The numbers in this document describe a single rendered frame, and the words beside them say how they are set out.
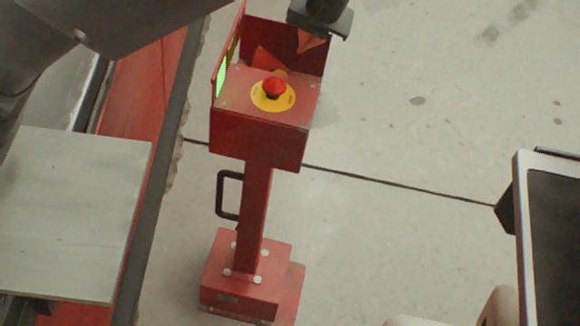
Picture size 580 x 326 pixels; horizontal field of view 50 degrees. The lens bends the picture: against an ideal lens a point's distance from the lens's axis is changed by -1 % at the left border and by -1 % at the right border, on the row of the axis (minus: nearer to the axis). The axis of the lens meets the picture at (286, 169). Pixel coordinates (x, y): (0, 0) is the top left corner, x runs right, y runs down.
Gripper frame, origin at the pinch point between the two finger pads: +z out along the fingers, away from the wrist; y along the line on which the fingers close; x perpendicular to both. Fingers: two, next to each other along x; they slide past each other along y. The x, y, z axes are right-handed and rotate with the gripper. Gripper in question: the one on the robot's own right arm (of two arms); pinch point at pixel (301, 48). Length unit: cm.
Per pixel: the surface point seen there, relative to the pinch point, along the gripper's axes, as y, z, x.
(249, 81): 5.8, 3.7, 8.3
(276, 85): 2.0, -0.4, 10.5
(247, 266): -14, 63, 9
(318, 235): -33, 74, -14
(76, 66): 29.4, -0.2, 22.3
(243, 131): 3.8, 7.3, 15.4
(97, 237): 16, -17, 53
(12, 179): 26, -14, 49
